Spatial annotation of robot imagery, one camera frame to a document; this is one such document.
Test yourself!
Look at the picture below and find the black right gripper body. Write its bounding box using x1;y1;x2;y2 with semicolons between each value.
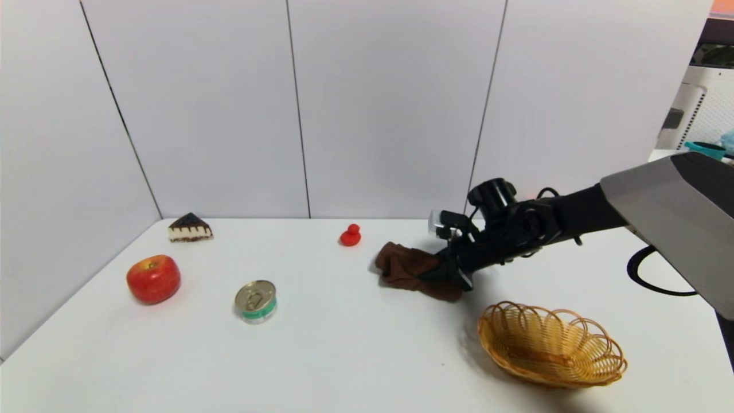
440;232;506;293

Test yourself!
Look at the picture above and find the brown towel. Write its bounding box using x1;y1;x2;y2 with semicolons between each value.
375;241;464;303

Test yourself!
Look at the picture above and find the yellow wicker basket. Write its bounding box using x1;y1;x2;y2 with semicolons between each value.
478;301;628;389

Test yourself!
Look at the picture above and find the tin can green label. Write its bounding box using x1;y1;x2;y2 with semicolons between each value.
234;280;278;325

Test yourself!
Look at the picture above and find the white side table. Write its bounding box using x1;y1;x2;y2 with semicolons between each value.
648;149;689;165

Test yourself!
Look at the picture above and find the chocolate cake slice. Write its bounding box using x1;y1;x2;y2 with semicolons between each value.
167;213;214;243

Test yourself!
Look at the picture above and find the teal pot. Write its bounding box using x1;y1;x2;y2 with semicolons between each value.
684;141;727;161

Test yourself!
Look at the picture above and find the red apple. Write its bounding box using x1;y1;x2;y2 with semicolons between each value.
126;255;182;305

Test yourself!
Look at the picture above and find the white perforated air purifier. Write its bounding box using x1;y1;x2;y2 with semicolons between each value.
655;45;734;152

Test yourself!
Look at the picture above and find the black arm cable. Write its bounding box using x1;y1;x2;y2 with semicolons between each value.
626;245;698;297

